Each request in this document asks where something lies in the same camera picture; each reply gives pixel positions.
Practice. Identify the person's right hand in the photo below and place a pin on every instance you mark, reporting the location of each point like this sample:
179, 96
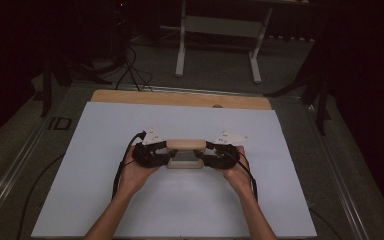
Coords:
240, 180

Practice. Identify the wooden picture frame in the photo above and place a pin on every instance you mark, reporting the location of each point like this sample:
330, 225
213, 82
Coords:
185, 144

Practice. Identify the black metal stand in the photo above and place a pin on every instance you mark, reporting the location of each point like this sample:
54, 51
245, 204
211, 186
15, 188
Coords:
321, 100
46, 86

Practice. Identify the white metal table frame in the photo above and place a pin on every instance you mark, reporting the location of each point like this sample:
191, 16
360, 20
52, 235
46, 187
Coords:
220, 26

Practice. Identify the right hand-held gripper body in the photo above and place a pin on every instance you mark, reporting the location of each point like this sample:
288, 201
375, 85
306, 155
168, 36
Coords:
225, 158

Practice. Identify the white table sheet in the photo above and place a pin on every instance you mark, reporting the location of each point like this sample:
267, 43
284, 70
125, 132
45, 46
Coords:
113, 126

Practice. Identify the metal floor rail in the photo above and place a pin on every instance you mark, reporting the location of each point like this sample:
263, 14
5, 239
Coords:
196, 90
340, 173
10, 176

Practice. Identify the person's left hand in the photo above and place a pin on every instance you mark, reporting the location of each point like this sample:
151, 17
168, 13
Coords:
135, 178

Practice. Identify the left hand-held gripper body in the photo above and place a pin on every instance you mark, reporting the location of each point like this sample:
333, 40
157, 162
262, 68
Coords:
148, 156

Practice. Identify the wooden table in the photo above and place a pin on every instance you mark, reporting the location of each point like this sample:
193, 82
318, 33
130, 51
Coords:
180, 98

